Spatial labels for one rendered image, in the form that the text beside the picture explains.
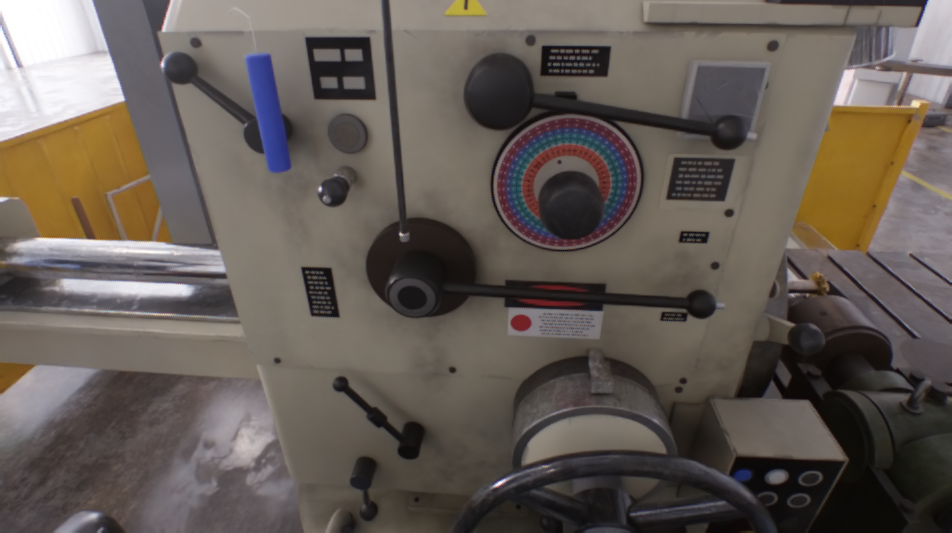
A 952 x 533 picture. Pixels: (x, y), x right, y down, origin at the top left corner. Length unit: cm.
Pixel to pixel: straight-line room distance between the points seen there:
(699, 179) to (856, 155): 316
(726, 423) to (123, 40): 154
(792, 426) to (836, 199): 307
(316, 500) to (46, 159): 241
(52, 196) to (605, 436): 312
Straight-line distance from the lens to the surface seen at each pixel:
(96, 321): 143
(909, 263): 230
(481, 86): 49
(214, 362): 136
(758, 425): 82
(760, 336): 83
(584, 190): 50
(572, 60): 55
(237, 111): 61
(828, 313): 121
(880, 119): 375
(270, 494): 242
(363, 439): 92
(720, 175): 63
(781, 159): 66
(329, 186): 56
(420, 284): 58
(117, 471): 281
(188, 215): 165
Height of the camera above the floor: 189
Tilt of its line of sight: 28 degrees down
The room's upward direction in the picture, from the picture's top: straight up
